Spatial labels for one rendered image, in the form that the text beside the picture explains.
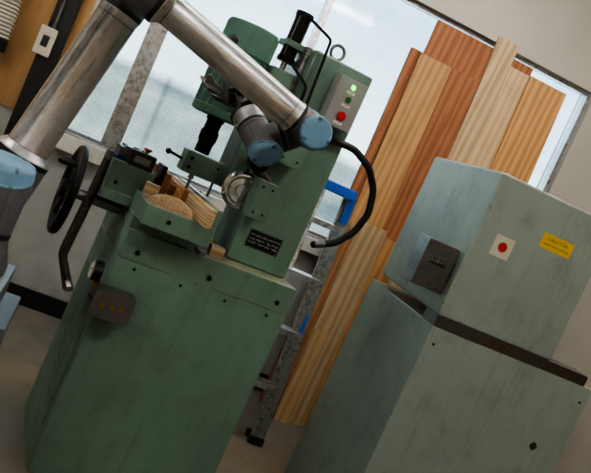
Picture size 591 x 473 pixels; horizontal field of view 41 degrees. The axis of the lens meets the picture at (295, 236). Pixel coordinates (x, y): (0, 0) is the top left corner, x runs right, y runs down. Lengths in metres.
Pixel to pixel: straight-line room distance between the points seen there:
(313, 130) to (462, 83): 2.17
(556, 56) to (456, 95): 0.63
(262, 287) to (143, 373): 0.45
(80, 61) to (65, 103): 0.11
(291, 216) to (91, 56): 0.86
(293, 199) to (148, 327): 0.61
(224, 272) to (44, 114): 0.73
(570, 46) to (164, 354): 2.88
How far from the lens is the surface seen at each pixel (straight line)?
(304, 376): 3.85
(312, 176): 2.58
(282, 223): 2.58
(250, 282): 2.48
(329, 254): 3.42
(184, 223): 2.28
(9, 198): 1.97
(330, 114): 2.51
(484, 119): 4.18
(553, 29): 4.47
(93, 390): 2.50
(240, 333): 2.52
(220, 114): 2.49
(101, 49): 2.12
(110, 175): 2.45
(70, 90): 2.12
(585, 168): 4.61
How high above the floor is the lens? 1.18
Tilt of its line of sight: 5 degrees down
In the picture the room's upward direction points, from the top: 24 degrees clockwise
